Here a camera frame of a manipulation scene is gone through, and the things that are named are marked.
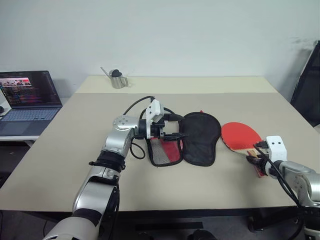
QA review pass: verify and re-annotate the white side desk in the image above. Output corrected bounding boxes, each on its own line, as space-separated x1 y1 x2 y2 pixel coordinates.
0 134 40 149

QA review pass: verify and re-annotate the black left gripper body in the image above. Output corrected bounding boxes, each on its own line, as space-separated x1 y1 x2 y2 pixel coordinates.
150 116 168 140

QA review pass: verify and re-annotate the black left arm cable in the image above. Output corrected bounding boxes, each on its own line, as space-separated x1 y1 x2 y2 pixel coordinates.
124 95 157 160

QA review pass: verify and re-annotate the open grey laptop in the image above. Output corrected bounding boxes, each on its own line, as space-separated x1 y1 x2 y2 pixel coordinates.
0 70 63 137

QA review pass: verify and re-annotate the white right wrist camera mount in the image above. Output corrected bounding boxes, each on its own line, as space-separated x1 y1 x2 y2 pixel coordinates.
265 135 289 164

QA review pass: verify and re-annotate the black caster wheel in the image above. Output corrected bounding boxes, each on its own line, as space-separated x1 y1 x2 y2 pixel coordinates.
247 216 264 232

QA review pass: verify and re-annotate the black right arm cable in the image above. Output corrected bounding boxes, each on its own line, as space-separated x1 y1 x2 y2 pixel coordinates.
266 157 310 209

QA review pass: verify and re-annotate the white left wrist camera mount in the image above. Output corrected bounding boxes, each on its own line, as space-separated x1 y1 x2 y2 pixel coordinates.
145 99 166 140

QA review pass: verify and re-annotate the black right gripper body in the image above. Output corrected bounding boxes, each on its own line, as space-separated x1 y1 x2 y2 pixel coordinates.
255 140 273 161

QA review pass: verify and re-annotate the dark rounded shape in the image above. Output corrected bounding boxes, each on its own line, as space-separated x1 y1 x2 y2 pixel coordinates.
187 228 219 240

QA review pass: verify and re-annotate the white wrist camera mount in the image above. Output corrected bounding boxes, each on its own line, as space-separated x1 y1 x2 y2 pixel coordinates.
145 99 166 140
265 135 289 164

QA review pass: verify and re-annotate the small metal watering can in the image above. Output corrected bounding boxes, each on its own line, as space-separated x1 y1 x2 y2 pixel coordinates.
100 66 132 89

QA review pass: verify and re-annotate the black table frame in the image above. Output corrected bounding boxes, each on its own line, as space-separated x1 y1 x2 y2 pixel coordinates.
117 206 302 219

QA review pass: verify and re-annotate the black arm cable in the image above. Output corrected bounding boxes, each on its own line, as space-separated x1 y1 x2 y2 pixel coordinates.
124 95 157 160
266 157 310 209

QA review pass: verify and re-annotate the red table tennis paddle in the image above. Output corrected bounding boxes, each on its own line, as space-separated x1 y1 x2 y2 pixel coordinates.
221 121 270 179

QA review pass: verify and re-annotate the black paddle case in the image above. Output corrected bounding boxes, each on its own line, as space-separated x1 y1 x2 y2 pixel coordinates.
145 108 222 167

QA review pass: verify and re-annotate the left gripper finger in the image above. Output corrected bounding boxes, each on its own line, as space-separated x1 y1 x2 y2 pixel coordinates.
163 133 189 141
163 112 186 123

